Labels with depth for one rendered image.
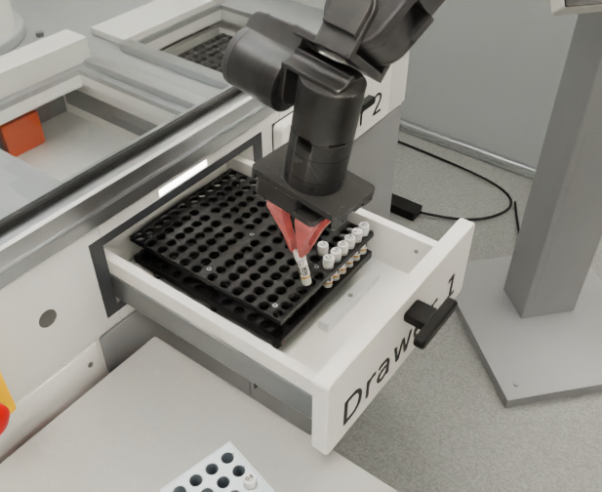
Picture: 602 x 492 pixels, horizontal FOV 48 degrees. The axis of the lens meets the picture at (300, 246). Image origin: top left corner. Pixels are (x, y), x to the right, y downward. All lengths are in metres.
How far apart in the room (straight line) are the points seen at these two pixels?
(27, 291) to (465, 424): 1.24
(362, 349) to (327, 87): 0.24
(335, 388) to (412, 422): 1.12
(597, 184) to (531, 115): 0.80
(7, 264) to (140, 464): 0.25
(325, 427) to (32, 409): 0.35
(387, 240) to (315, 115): 0.30
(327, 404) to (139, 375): 0.30
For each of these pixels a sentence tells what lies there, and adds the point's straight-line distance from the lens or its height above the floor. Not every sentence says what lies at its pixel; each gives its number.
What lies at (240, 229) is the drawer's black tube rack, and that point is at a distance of 0.80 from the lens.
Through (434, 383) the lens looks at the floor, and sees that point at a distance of 1.81.
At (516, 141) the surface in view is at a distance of 2.55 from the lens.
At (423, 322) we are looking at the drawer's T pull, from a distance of 0.68.
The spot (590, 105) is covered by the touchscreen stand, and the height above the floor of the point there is 0.69.
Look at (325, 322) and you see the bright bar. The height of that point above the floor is 0.85.
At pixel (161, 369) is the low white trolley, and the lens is 0.84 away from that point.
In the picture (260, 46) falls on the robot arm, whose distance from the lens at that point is 0.60.
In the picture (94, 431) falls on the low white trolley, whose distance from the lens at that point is 0.81.
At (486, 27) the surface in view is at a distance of 2.45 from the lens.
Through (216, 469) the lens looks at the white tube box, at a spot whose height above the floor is 0.79.
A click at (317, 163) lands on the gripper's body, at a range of 0.59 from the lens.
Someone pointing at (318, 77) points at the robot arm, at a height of 1.15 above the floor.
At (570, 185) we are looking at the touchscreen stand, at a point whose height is 0.48.
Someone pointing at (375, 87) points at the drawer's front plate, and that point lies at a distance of 1.12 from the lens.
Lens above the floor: 1.40
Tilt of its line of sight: 41 degrees down
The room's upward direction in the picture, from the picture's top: straight up
